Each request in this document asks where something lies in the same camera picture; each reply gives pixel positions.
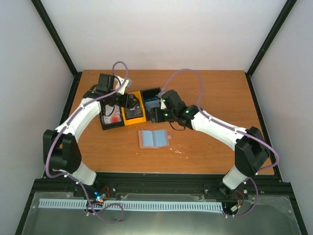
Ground black card bin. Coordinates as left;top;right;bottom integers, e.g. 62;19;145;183
99;105;124;130
140;87;165;123

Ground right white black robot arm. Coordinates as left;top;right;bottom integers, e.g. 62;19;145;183
157;90;279;198

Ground pink leather card holder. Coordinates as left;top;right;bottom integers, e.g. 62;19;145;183
138;129;171;149

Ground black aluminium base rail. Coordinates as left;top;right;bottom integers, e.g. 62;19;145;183
34;172;293;204

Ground left black frame post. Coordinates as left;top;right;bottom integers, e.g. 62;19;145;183
31;0;83;78

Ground right black card bin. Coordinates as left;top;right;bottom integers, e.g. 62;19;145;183
140;87;165;123

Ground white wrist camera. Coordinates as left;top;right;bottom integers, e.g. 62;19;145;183
157;91;166;110
114;76;132;94

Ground yellow middle card bin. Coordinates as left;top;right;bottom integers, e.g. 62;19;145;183
121;91;147;126

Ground blue card stack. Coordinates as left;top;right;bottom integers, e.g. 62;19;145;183
144;97;160;109

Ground white red card stack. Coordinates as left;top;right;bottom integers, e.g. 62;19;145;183
103;106;121;124

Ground left controller board with wires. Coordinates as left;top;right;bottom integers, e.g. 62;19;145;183
94;186;110;203

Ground black frame post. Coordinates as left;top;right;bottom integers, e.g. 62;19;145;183
246;0;298;76
31;0;83;78

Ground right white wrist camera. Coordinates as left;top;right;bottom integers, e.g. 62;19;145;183
157;91;166;110

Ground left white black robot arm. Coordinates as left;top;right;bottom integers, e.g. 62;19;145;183
43;73;135;197

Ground right black frame post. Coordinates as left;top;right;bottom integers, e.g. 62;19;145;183
246;0;298;76

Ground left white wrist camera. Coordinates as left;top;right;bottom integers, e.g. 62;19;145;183
114;76;132;94

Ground left black card bin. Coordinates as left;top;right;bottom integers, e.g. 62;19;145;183
99;105;124;130

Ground black card stack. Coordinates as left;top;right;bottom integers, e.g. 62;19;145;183
125;104;143;119

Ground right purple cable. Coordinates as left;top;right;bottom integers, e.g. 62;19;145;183
161;69;280;218

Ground light blue slotted cable duct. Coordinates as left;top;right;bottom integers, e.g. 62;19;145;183
38;199;223;213

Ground right connector with wires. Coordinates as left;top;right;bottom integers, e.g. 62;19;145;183
230;190;245;214

